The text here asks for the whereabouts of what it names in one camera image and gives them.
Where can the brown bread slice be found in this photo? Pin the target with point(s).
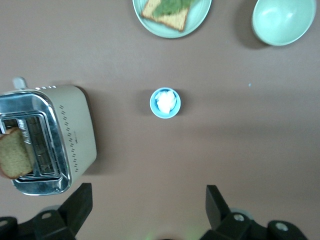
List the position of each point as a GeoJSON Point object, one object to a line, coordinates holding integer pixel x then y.
{"type": "Point", "coordinates": [13, 155]}

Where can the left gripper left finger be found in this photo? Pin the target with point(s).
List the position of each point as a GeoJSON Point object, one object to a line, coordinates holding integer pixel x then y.
{"type": "Point", "coordinates": [62, 222]}

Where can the pale green bowl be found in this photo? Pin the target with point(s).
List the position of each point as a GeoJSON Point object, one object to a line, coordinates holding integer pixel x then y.
{"type": "Point", "coordinates": [282, 22]}

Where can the beige and chrome toaster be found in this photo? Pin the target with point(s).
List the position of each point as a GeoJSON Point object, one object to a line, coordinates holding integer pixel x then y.
{"type": "Point", "coordinates": [80, 120]}

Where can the blue plastic cup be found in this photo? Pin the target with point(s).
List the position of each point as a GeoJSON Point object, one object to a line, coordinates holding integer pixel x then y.
{"type": "Point", "coordinates": [157, 111]}

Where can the pale green plate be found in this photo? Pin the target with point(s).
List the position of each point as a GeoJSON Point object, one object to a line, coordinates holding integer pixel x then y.
{"type": "Point", "coordinates": [197, 21]}

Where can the green lettuce leaf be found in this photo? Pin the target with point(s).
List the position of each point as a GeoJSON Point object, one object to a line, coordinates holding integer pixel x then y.
{"type": "Point", "coordinates": [167, 7]}

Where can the toast slice with crust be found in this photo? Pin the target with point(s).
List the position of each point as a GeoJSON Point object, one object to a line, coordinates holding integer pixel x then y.
{"type": "Point", "coordinates": [175, 20]}

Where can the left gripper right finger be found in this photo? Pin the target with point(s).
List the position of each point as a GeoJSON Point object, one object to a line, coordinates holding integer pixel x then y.
{"type": "Point", "coordinates": [225, 225]}

